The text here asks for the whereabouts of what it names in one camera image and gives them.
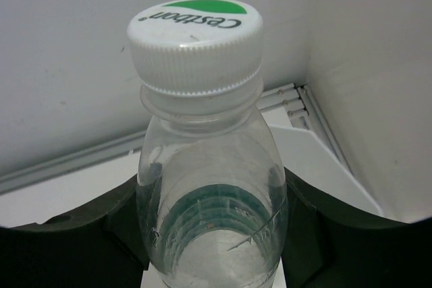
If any green label clear bottle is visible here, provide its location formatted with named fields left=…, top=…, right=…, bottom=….
left=127, top=0, right=288, bottom=287

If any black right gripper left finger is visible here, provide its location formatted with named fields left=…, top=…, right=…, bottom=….
left=1, top=177, right=149, bottom=287

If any aluminium frame rail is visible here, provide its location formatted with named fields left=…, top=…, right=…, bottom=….
left=0, top=82, right=350, bottom=196

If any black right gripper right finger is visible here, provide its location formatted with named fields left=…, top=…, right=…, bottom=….
left=281, top=170, right=431, bottom=287

